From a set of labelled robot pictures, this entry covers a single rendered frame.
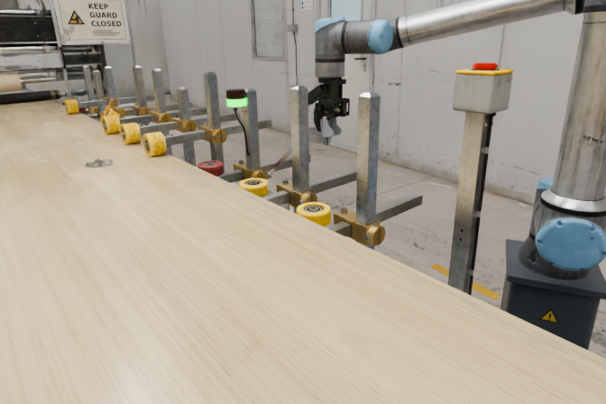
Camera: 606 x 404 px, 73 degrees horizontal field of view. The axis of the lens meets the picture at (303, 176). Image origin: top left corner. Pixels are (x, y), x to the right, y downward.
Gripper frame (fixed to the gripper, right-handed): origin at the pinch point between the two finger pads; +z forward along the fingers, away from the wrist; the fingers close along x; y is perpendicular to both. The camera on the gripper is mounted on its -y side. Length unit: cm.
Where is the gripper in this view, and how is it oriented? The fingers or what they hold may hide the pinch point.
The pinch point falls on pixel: (325, 141)
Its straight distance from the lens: 133.5
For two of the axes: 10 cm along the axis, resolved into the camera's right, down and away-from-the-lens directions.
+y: 6.6, 2.2, -7.1
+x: 7.5, -2.2, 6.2
